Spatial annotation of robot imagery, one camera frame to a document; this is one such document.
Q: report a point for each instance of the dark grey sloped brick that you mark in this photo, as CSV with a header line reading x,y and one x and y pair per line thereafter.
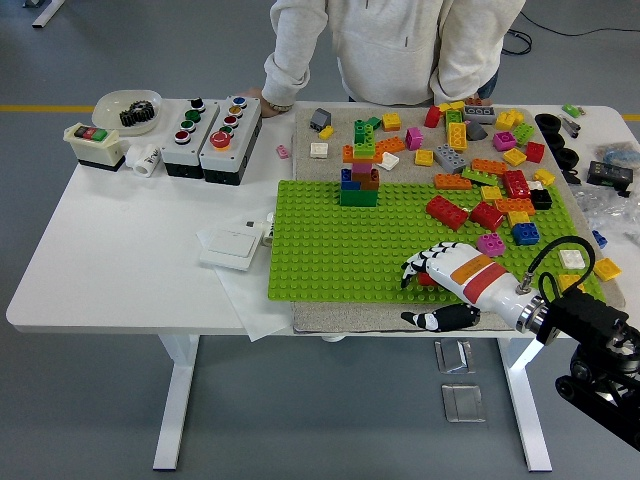
x,y
477,131

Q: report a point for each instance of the red sloped brick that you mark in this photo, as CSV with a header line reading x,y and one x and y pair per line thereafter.
x,y
486,215

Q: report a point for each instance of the person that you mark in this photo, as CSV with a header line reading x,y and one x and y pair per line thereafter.
x,y
390,45

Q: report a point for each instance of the magenta square brick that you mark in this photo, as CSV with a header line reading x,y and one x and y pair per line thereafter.
x,y
490,244
413,138

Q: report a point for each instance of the yellow square brick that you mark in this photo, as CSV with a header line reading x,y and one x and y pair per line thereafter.
x,y
391,121

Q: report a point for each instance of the white plastic bowl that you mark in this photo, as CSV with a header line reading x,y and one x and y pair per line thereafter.
x,y
107,112

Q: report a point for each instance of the small white brick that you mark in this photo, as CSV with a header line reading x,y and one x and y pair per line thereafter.
x,y
534,185

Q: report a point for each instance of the white pipe tee fitting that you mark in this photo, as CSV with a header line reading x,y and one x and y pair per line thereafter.
x,y
144,159

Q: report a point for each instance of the long yellow brick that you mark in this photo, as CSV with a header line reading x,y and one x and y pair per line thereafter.
x,y
457,136

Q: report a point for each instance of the person's right hand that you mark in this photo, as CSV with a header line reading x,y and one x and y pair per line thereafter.
x,y
272,111

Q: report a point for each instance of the three-button control box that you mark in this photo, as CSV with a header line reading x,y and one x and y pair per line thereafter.
x,y
189,137

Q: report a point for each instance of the silver floor plate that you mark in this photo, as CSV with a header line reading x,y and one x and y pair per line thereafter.
x,y
462,402
454,356

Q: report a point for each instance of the white table foot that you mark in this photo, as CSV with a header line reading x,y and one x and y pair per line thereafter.
x,y
47,12

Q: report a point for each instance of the small green part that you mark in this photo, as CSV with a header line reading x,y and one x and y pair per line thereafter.
x,y
570,108

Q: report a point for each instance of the small yellow brick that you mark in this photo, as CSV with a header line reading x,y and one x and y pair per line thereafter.
x,y
326,132

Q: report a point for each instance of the small metal tool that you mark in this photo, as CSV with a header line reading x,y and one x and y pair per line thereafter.
x,y
570,125

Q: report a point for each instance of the long grey brick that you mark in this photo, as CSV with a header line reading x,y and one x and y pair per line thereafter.
x,y
480,114

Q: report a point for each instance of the multicoloured brick tower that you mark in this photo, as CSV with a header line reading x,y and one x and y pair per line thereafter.
x,y
358,196

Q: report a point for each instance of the white flat brick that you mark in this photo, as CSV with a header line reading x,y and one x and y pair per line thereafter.
x,y
571,258
389,160
318,149

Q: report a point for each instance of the long red brick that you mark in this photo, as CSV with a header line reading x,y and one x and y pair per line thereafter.
x,y
447,212
514,182

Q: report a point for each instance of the lime green brick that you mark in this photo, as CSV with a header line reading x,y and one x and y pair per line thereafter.
x,y
525,132

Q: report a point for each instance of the black rubber tyre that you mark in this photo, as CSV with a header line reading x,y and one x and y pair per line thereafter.
x,y
569,157
556,140
548,121

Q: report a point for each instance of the long green brick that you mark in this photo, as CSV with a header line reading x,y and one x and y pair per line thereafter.
x,y
480,176

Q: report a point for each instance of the four-button emergency stop box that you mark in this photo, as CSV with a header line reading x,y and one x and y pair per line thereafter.
x,y
230,142

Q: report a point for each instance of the beige red-green switch box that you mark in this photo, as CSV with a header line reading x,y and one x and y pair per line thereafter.
x,y
92,145

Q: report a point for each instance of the small blue brick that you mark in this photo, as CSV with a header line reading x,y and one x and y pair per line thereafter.
x,y
600,239

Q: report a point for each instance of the plastic bag blue parts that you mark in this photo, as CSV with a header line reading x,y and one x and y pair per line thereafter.
x,y
617,151

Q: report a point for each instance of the small black part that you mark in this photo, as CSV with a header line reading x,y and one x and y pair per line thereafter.
x,y
573,176

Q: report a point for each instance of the person's right forearm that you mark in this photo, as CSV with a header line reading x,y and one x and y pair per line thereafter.
x,y
287,75

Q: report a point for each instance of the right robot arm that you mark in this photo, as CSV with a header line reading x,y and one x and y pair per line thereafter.
x,y
585,312

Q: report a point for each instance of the brown brick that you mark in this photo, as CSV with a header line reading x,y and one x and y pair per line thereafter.
x,y
475,101

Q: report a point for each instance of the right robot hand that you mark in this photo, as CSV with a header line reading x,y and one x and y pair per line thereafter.
x,y
480,280

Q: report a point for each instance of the clear plastic bag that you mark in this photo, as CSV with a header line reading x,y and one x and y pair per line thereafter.
x,y
605,205

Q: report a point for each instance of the long orange brick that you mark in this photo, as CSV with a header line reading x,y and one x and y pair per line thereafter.
x,y
515,205
392,145
487,165
451,181

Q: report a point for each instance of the person's left forearm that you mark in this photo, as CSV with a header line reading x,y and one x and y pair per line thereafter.
x,y
460,75

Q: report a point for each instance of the grey-brown mat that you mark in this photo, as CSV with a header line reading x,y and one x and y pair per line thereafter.
x,y
350,320

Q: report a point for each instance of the small red square brick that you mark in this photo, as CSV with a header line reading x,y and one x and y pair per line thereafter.
x,y
425,280

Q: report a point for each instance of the light grey brick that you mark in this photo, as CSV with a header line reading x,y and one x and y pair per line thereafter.
x,y
450,158

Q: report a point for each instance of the yellow flat brick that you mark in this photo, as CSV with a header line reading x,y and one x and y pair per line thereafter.
x,y
515,157
424,157
606,268

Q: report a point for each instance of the white wall switch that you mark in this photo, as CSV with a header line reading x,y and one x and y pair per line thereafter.
x,y
231,245

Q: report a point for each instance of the small pink brick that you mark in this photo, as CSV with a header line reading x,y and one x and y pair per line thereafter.
x,y
283,151

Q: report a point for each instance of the white paper sheet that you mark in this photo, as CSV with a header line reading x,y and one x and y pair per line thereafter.
x,y
255,310

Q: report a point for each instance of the black metal gear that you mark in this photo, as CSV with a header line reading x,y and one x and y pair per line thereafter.
x,y
144,109
127,118

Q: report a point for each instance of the white table leg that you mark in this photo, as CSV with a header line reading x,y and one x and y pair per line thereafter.
x,y
525,400
177,400

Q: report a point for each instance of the black brick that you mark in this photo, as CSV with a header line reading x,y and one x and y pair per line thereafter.
x,y
540,199

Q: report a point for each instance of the black electronic module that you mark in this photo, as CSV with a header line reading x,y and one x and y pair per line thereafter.
x,y
611,174

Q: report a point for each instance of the green studded baseplate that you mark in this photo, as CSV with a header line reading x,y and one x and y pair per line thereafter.
x,y
350,250

